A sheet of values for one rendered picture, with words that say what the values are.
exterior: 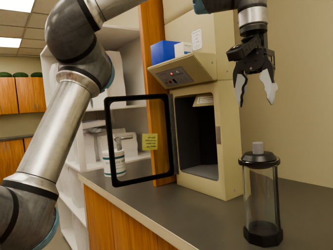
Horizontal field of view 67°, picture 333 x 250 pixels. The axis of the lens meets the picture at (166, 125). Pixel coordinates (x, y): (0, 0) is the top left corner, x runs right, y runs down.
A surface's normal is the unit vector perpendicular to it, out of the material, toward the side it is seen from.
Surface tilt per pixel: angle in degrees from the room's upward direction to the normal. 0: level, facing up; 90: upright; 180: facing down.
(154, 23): 90
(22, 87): 90
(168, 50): 90
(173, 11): 90
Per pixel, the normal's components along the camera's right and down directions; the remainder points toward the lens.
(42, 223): 0.95, 0.07
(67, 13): -0.14, 0.15
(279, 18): -0.82, 0.11
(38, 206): 0.78, -0.12
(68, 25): 0.07, 0.47
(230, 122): 0.56, 0.01
